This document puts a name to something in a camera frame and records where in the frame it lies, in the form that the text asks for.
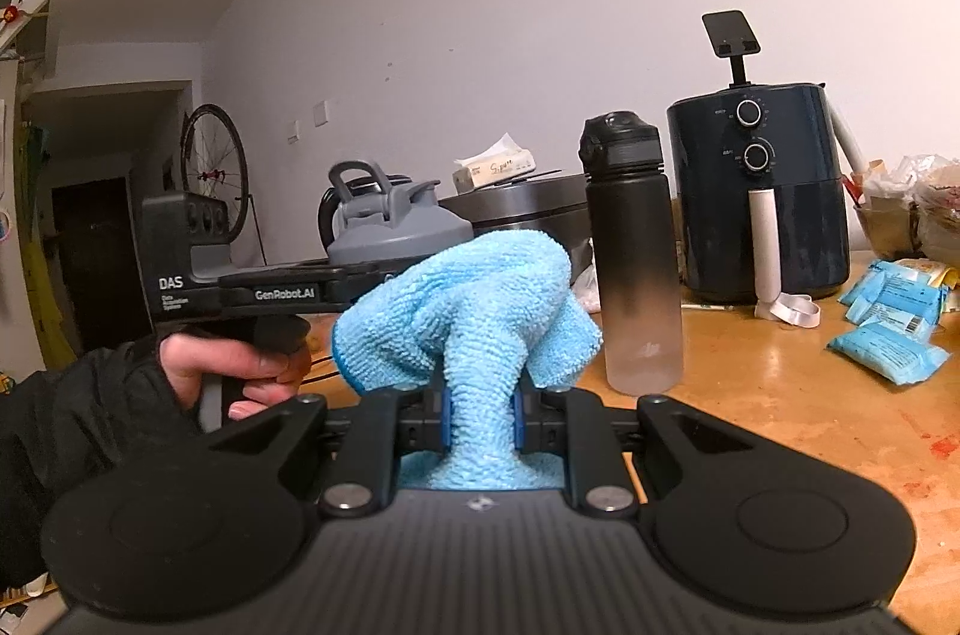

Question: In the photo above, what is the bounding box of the white strap loop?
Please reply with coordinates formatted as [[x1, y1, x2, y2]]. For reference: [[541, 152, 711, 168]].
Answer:
[[756, 293, 822, 331]]

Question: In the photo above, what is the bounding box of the blue microfiber cloth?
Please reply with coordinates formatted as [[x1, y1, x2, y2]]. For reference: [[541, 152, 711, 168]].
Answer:
[[332, 230, 605, 492]]

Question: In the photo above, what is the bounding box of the black gradient water bottle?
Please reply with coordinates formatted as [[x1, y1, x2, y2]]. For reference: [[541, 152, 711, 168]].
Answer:
[[577, 110, 685, 396]]

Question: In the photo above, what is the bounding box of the plastic bag of white grains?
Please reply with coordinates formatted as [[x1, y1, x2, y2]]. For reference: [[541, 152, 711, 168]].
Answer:
[[570, 263, 602, 315]]

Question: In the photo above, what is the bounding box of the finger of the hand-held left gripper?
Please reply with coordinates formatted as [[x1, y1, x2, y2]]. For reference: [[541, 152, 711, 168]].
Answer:
[[341, 260, 421, 306]]

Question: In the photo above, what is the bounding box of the clear shaker bottle grey lid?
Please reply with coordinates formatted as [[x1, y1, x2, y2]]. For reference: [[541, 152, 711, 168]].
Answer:
[[326, 160, 472, 268]]

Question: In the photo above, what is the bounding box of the dark blue air fryer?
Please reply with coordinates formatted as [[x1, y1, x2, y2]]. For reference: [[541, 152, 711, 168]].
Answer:
[[666, 83, 852, 315]]

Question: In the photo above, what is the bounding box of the black phone stand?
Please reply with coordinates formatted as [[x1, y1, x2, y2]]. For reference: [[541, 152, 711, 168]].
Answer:
[[702, 10, 762, 87]]

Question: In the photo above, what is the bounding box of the pile of clear plastic bags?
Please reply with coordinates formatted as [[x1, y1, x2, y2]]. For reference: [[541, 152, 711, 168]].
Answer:
[[855, 155, 960, 265]]

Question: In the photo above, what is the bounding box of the dark wooden door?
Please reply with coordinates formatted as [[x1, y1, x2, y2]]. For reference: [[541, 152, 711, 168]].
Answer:
[[51, 177, 147, 366]]

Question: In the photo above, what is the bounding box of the beige plastic tub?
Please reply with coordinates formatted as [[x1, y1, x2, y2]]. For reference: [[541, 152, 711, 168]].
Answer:
[[855, 201, 920, 261]]

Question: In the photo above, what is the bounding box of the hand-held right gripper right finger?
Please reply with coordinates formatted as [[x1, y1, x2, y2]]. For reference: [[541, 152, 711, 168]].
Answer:
[[510, 384, 755, 520]]

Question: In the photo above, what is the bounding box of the person's left forearm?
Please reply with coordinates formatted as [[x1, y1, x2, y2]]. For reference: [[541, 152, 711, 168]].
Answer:
[[0, 335, 203, 595]]

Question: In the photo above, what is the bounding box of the steel rice cooker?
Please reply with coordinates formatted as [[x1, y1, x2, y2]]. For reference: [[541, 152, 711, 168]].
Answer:
[[439, 173, 595, 287]]

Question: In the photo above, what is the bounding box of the yellow green hanging cloth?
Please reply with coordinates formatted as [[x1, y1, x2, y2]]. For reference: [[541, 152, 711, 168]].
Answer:
[[15, 121, 68, 366]]

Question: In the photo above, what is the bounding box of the bicycle wheel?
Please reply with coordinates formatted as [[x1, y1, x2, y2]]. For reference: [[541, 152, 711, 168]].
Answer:
[[180, 104, 250, 242]]

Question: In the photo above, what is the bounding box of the white rolled tube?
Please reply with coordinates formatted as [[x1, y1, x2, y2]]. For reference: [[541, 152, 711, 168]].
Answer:
[[825, 98, 865, 167]]

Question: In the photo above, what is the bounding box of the blue snack packet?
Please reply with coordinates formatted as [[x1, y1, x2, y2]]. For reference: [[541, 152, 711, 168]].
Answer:
[[827, 320, 950, 387], [862, 271, 944, 330], [838, 263, 886, 307]]

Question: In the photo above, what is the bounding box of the person's left hand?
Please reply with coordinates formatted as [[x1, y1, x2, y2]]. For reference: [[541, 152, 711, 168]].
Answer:
[[159, 329, 310, 422]]

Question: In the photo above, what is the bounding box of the white tissue pack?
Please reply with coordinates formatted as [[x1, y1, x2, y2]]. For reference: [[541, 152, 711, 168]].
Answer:
[[452, 134, 539, 190]]

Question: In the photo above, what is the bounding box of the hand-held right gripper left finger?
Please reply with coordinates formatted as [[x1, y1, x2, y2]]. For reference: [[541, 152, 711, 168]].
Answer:
[[210, 384, 455, 520]]

